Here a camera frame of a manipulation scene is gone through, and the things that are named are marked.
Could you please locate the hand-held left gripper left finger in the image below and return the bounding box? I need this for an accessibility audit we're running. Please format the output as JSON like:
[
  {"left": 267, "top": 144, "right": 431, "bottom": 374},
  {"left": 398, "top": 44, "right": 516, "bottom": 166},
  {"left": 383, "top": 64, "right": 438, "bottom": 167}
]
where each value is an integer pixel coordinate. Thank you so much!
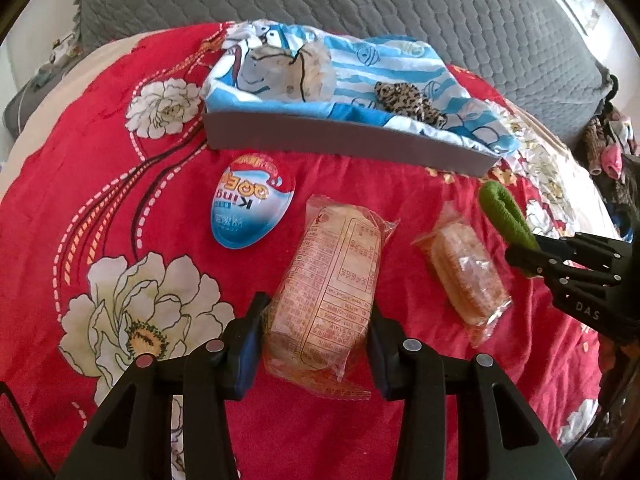
[{"left": 55, "top": 291, "right": 273, "bottom": 480}]

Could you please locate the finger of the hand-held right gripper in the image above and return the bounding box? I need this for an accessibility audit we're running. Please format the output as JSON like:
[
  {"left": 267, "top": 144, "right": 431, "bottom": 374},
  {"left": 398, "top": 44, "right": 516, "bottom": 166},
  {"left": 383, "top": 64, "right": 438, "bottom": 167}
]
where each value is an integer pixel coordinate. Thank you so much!
[
  {"left": 532, "top": 232, "right": 626, "bottom": 261},
  {"left": 505, "top": 246, "right": 568, "bottom": 281}
]

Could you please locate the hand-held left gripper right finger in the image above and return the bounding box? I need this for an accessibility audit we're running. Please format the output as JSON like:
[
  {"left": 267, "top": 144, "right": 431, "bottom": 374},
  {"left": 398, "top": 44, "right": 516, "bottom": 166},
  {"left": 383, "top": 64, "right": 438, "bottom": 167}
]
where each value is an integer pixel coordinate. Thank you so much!
[{"left": 367, "top": 305, "right": 578, "bottom": 480}]

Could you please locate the green fuzzy hair tie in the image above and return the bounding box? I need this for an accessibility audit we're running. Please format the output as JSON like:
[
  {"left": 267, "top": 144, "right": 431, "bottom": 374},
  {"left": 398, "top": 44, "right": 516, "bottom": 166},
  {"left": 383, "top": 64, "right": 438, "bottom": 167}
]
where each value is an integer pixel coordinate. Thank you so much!
[{"left": 479, "top": 181, "right": 543, "bottom": 253}]

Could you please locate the small orange biscuit packet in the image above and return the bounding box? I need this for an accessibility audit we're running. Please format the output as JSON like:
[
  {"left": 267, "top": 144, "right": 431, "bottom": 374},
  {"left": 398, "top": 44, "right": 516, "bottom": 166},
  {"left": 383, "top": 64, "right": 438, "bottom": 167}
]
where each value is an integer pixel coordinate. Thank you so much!
[{"left": 412, "top": 201, "right": 513, "bottom": 346}]

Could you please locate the large orange biscuit packet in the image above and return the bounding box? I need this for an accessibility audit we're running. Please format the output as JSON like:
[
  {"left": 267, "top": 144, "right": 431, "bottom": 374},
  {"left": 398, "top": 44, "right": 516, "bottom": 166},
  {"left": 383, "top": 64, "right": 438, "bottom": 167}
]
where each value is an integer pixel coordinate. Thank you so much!
[{"left": 260, "top": 193, "right": 401, "bottom": 401}]

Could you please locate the egg-shaped blue snack pack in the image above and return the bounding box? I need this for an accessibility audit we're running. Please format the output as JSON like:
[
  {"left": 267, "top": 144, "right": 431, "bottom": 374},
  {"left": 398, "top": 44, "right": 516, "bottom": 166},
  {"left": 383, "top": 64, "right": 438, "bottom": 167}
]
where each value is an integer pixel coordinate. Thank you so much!
[{"left": 210, "top": 152, "right": 297, "bottom": 250}]

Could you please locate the leopard print scrunchie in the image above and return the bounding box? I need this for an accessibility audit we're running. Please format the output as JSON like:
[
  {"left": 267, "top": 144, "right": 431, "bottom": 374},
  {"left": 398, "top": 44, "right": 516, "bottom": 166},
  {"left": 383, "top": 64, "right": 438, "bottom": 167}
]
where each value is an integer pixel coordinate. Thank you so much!
[{"left": 374, "top": 80, "right": 448, "bottom": 128}]

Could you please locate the beige sheer scrunchie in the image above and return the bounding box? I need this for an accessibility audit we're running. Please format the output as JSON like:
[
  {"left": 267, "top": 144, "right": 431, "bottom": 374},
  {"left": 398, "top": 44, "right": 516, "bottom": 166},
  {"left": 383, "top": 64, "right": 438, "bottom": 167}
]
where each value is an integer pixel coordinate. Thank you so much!
[{"left": 239, "top": 42, "right": 337, "bottom": 103}]

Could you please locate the pile of clothes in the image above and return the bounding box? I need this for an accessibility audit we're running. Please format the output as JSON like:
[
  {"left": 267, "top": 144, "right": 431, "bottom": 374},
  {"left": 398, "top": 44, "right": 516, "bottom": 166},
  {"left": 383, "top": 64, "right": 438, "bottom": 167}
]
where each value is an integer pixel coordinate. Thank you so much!
[{"left": 580, "top": 75, "right": 640, "bottom": 221}]

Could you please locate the grey tray with Doraemon cloth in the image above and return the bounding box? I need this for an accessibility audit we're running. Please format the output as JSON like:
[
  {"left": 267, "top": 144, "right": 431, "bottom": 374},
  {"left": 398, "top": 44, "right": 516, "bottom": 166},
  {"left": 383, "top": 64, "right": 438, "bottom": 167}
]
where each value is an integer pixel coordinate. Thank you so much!
[{"left": 206, "top": 21, "right": 521, "bottom": 156}]

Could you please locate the grey nightstand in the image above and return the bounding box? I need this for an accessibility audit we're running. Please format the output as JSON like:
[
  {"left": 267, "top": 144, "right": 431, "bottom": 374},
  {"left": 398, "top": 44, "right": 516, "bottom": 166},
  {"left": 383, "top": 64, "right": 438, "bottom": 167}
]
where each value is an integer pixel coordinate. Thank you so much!
[{"left": 2, "top": 50, "right": 83, "bottom": 133}]

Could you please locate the small floral ornament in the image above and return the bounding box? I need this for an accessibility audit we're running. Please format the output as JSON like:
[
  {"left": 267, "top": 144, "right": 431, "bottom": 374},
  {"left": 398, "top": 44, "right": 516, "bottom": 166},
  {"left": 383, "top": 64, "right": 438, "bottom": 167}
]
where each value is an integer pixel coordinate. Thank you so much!
[{"left": 47, "top": 35, "right": 83, "bottom": 68}]

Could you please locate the thin black cable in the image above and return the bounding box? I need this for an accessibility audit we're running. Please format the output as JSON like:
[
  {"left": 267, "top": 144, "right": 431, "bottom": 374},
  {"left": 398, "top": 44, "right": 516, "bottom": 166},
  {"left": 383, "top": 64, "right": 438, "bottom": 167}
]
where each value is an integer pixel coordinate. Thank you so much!
[{"left": 0, "top": 382, "right": 56, "bottom": 480}]

